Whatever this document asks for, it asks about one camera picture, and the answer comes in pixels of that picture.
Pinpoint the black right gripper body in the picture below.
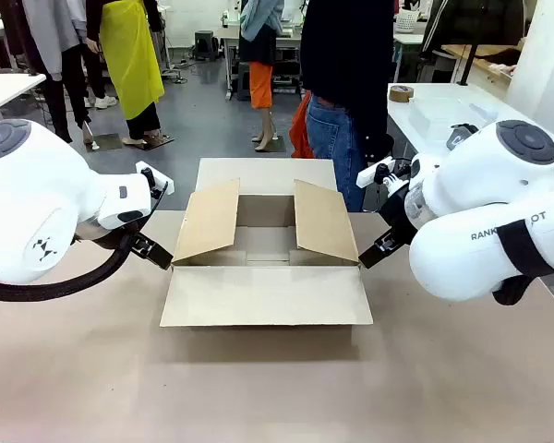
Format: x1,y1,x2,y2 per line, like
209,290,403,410
377,181,419,246

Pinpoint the brown cardboard box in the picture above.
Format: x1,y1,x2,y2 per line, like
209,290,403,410
160,158,375,329

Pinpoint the large white side table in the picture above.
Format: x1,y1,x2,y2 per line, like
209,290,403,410
386,81,554,319

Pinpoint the brown tape roll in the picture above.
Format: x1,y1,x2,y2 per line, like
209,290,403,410
388,84,416,103

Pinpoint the dark floor mat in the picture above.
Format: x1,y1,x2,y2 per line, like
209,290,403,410
91,133,124,152

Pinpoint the orange bag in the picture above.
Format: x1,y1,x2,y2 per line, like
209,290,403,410
289,90,316,160

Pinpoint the person with white sneakers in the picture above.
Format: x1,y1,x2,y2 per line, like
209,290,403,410
80,43,118,111

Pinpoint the black pole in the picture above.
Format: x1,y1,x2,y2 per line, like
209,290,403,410
456,43,479,88

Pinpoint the person in dark shirt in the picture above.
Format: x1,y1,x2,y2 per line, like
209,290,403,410
299,0,396,213

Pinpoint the wooden board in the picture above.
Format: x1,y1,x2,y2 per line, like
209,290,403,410
441,43,524,83

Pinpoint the white perforated basket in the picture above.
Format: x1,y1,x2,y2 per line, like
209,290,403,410
394,8,422,36

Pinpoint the figure with orange skirt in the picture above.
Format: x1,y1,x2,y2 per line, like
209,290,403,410
238,0,286,153

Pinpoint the person in yellow apron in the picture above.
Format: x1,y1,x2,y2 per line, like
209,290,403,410
85,0,175,150

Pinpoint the person in black striped jacket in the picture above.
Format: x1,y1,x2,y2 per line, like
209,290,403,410
419,0,527,61

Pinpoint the small white side table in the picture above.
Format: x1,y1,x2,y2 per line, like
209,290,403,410
0,72,48,119

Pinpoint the person in grey hoodie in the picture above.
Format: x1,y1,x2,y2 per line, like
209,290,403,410
20,0,96,145

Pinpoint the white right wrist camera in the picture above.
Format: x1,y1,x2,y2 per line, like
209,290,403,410
356,155,412,188

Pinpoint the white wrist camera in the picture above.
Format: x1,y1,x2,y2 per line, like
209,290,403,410
135,160,175,198
356,155,412,188

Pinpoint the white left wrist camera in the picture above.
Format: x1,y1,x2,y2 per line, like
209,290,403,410
135,160,175,198

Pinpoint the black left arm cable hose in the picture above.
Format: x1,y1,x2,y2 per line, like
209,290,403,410
0,230,139,303

